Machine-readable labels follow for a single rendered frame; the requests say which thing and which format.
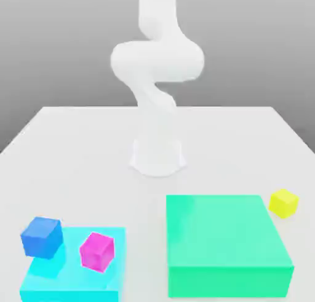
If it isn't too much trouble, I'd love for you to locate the small magenta cube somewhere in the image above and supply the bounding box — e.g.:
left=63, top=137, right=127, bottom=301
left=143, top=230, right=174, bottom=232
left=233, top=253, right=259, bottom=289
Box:
left=79, top=231, right=116, bottom=274

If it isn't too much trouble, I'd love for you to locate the small yellow cube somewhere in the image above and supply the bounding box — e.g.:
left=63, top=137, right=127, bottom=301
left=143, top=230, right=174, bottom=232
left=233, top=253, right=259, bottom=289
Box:
left=268, top=188, right=300, bottom=220

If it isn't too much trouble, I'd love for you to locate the small blue cube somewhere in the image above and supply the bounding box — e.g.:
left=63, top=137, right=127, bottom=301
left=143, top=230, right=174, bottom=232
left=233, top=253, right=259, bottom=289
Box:
left=20, top=216, right=64, bottom=260

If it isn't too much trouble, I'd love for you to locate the large green box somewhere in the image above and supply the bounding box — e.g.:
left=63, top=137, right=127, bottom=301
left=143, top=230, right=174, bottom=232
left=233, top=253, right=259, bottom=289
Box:
left=165, top=194, right=295, bottom=299

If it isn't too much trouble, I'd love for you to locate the large cyan box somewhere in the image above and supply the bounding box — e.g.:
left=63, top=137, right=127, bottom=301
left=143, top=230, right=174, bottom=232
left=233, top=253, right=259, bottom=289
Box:
left=19, top=226, right=127, bottom=302

